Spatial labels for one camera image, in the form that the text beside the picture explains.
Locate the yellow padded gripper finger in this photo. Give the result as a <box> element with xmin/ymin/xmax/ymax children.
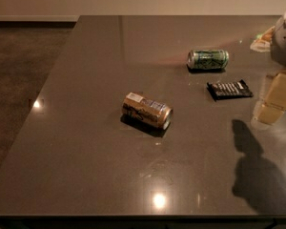
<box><xmin>254</xmin><ymin>70</ymin><xmax>286</xmax><ymax>125</ymax></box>

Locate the green soda can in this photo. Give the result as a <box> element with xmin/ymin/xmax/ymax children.
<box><xmin>187</xmin><ymin>50</ymin><xmax>229</xmax><ymax>71</ymax></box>

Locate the brown gold soda can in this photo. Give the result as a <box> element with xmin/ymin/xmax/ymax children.
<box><xmin>122</xmin><ymin>93</ymin><xmax>173</xmax><ymax>131</ymax></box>

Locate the crumpled snack bag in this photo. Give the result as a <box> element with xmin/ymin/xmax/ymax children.
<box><xmin>250</xmin><ymin>27</ymin><xmax>275</xmax><ymax>52</ymax></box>

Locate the black snack bar wrapper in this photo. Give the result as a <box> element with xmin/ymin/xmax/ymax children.
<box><xmin>207</xmin><ymin>80</ymin><xmax>254</xmax><ymax>100</ymax></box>

